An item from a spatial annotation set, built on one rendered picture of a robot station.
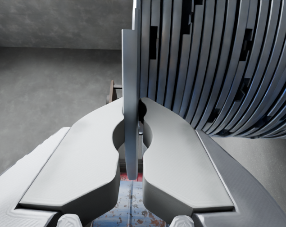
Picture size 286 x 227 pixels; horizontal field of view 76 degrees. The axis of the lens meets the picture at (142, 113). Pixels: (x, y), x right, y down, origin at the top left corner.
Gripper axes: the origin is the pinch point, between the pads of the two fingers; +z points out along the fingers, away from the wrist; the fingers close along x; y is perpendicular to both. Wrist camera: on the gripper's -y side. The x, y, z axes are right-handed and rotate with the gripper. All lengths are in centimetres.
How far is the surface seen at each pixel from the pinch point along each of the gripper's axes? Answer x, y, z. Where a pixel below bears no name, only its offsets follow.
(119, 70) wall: -51, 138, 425
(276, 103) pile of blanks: 14.1, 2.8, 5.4
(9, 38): -318, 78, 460
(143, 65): 0.5, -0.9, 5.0
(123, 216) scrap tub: -6, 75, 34
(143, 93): 0.6, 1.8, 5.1
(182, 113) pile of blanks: 5.0, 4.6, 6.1
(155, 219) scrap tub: 8, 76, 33
